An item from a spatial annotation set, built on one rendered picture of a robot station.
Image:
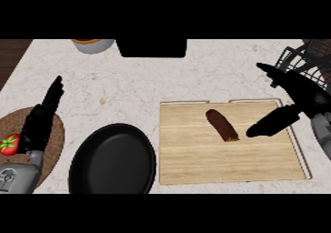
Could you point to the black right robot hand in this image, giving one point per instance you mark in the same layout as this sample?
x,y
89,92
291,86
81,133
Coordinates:
x,y
302,91

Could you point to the brown round woven placemat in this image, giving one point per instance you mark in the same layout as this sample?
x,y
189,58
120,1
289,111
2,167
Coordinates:
x,y
47,142

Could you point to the pale wooden tray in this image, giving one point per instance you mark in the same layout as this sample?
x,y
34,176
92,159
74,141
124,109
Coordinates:
x,y
230,142

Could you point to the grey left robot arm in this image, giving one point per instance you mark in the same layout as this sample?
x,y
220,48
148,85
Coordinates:
x,y
18,174

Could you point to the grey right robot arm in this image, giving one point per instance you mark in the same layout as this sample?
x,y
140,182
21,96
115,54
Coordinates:
x,y
325,136

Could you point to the grey cup with orange top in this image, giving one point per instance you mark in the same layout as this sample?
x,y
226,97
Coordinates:
x,y
93,45

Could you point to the black frying pan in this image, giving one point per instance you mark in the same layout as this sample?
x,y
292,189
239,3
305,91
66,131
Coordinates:
x,y
112,160

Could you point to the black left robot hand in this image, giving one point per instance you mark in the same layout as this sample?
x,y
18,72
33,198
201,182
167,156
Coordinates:
x,y
37,121

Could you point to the black appliance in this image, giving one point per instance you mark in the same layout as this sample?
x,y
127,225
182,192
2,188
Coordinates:
x,y
152,48

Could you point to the red tomato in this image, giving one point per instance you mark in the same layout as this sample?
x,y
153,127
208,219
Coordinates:
x,y
8,145

